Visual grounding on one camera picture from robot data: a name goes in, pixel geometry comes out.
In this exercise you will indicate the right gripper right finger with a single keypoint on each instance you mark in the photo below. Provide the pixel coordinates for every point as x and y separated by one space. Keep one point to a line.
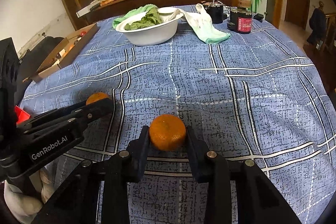
258 200

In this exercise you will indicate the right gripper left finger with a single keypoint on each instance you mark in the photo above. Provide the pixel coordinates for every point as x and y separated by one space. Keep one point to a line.
98 189

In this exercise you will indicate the small orange mandarin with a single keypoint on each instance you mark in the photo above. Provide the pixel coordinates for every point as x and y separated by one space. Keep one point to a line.
167 132

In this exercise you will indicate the white gloved left hand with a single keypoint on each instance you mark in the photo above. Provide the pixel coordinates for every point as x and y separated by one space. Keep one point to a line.
25 208

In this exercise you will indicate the red tray box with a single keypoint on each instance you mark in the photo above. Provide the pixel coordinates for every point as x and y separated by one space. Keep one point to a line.
21 115

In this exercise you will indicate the black leather sofa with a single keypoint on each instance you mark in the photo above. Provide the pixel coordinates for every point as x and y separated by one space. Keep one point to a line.
30 63

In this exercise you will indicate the blue plaid tablecloth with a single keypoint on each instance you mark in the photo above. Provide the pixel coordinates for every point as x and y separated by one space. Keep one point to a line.
255 96

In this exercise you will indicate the cardboard box tray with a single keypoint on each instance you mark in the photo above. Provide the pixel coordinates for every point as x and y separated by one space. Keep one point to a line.
65 52

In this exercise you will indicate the white bowl with greens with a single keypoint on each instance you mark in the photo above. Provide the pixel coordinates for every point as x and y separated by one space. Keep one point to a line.
152 27

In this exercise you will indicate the black red jar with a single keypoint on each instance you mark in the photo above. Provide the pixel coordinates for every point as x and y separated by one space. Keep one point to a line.
241 17

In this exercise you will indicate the white towel green edge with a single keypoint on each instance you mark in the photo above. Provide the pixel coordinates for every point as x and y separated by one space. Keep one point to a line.
202 25

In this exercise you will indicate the green cloth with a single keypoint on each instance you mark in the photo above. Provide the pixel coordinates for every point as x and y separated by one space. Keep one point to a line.
132 12

